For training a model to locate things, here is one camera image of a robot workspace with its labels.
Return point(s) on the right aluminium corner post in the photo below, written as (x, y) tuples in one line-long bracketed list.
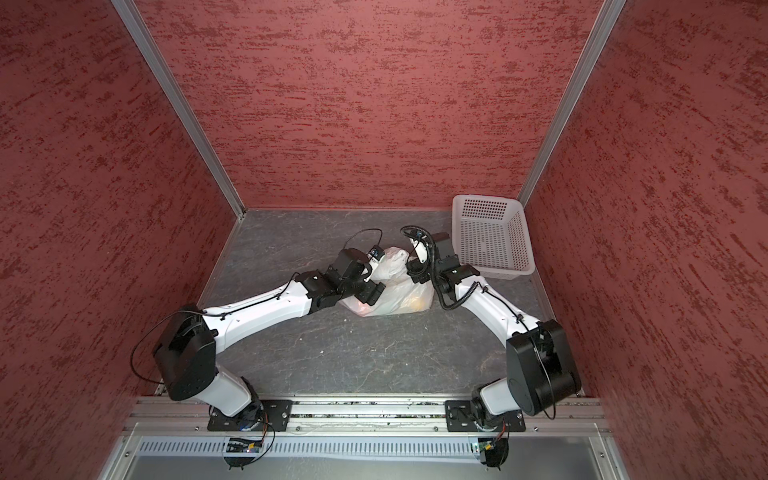
[(605, 22)]

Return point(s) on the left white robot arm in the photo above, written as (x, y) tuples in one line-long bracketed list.
[(186, 352)]

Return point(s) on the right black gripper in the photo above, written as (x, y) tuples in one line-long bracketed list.
[(417, 272)]

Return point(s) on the aluminium corner post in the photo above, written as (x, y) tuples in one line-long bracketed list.
[(133, 21), (605, 22)]

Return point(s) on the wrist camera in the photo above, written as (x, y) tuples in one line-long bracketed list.
[(353, 264), (437, 246)]

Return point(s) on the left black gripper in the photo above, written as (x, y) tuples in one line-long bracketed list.
[(371, 292)]

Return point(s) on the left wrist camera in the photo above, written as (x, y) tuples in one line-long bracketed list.
[(353, 264)]

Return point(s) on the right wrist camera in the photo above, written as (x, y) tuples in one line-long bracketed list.
[(437, 246)]

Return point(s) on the aluminium front rail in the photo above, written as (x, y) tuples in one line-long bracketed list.
[(408, 415)]

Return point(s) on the left aluminium corner post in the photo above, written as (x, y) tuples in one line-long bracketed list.
[(133, 21)]

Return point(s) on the white perforated plastic basket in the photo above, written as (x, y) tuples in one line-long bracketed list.
[(491, 234)]

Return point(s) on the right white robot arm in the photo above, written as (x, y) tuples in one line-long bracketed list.
[(540, 368)]

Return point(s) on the white plastic bag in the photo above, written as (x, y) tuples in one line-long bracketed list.
[(400, 296)]

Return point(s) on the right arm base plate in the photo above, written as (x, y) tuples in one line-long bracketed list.
[(471, 416)]

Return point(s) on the white slotted cable duct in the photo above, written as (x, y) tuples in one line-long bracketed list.
[(448, 449)]

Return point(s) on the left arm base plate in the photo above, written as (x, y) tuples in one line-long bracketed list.
[(259, 416)]

